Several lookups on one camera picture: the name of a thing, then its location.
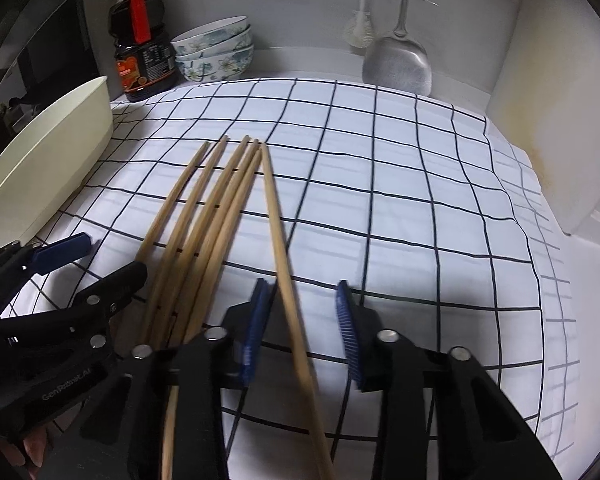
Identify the top floral ceramic bowl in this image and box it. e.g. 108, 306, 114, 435
171, 15, 250, 55

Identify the black range hood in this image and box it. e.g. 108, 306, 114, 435
0, 0, 121, 118

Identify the bottom floral ceramic bowl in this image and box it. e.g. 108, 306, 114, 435
175, 44, 254, 84

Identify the white cutting board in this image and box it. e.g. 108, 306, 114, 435
486, 0, 600, 245

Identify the white dish brush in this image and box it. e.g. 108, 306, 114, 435
342, 0, 374, 50

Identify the wooden chopstick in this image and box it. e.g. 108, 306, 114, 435
137, 136, 250, 344
166, 139, 260, 347
136, 136, 228, 344
135, 141, 210, 262
160, 144, 262, 479
261, 144, 336, 479

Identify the metal spatula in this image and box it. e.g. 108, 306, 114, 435
362, 0, 432, 96

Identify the middle floral ceramic bowl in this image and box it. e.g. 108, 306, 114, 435
175, 27, 252, 62

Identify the floral ceramic bowl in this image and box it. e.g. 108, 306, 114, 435
171, 15, 250, 55
175, 27, 252, 62
175, 44, 254, 84

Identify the white black checkered cloth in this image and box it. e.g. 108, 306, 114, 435
7, 78, 577, 479

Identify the large cream round bowl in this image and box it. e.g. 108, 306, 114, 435
0, 76, 114, 248

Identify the left hand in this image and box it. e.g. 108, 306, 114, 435
0, 425, 48, 476

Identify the dark soy sauce bottle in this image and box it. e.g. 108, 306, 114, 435
108, 0, 178, 102

